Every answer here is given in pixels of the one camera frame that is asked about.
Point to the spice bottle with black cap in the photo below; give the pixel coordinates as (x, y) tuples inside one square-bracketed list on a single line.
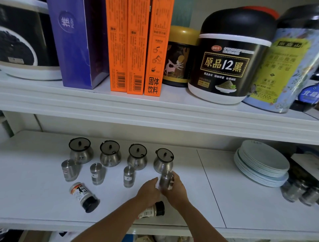
[(155, 210), (83, 197)]

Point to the white shelf unit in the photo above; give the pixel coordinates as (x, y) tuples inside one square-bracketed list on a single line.
[(154, 114)]

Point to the floral tin with black lid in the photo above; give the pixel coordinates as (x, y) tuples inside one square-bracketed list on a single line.
[(286, 69)]

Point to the stack of pale blue plates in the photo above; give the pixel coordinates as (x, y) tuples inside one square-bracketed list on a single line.
[(263, 162)]

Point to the steel shaker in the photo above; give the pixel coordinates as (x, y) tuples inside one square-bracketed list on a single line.
[(129, 177), (165, 180), (96, 174), (310, 197), (294, 191), (69, 170)]

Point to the black and white large canister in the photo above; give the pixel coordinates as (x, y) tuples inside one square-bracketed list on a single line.
[(22, 37)]

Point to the red lidded container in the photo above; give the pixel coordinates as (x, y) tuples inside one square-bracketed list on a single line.
[(264, 10)]

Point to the person's right forearm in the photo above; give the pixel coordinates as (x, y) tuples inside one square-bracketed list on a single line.
[(199, 224)]

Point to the dark jar with gold lid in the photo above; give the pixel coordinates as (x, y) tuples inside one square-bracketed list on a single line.
[(178, 59)]

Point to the teal cardboard box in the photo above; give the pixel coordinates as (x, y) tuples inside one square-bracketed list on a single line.
[(182, 12)]

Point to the dark bottle with blue label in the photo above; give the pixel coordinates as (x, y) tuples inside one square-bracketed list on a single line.
[(307, 96)]

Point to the person's right hand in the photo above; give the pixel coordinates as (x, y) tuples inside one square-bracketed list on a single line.
[(178, 194)]

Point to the person's right fingers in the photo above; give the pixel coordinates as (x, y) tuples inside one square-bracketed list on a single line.
[(176, 178)]

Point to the purple cardboard box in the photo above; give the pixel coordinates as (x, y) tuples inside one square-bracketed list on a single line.
[(74, 44)]

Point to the black jar with white base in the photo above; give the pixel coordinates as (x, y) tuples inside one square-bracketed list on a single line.
[(229, 59)]

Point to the person's left hand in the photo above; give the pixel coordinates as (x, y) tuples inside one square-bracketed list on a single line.
[(148, 193)]

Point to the person's left forearm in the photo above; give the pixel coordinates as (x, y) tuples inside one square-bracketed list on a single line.
[(112, 223)]

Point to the person's left fingers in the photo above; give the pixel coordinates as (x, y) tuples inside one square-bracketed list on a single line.
[(153, 182)]

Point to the orange drink mix box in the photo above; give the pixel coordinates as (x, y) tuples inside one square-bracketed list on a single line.
[(116, 44), (158, 49), (137, 49)]

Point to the steel condiment pot dark lid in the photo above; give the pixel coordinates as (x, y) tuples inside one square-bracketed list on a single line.
[(137, 158), (163, 162), (110, 155), (80, 153)]

